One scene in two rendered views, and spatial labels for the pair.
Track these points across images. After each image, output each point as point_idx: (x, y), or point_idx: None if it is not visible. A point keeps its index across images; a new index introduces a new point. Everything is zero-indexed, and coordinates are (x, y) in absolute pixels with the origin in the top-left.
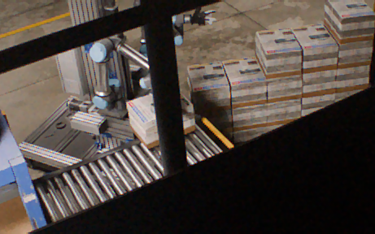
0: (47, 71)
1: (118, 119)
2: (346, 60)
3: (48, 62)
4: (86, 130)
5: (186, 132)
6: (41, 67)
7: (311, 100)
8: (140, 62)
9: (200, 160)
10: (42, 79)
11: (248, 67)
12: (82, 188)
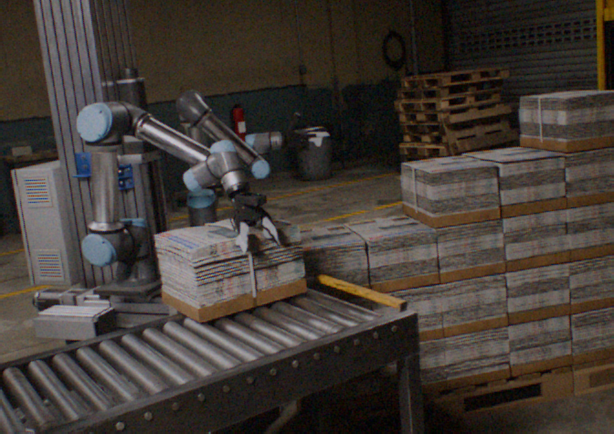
0: (27, 339)
1: (138, 295)
2: (583, 188)
3: (32, 330)
4: (68, 334)
5: (288, 292)
6: (16, 336)
7: (525, 277)
8: (185, 147)
9: (325, 328)
10: (15, 349)
11: (394, 223)
12: (21, 395)
